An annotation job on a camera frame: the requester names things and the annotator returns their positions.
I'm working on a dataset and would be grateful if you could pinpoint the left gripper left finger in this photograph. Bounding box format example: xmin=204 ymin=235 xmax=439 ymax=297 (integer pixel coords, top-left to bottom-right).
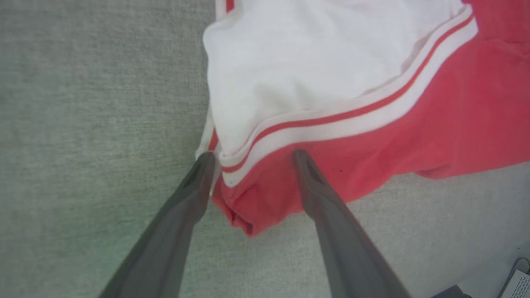
xmin=99 ymin=151 xmax=217 ymax=298

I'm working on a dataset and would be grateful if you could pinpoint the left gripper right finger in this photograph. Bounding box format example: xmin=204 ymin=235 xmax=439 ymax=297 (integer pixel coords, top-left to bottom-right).
xmin=292 ymin=149 xmax=411 ymax=298

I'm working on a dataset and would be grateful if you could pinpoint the red and white garment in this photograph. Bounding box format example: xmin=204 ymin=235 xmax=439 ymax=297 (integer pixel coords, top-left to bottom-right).
xmin=195 ymin=0 xmax=530 ymax=238

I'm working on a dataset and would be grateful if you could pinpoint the dark grey flat object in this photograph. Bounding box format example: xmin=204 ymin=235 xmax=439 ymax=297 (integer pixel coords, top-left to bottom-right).
xmin=430 ymin=284 xmax=473 ymax=298

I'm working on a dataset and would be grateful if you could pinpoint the white printed paper sheet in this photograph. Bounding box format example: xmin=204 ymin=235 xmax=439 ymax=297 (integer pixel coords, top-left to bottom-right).
xmin=499 ymin=268 xmax=530 ymax=298

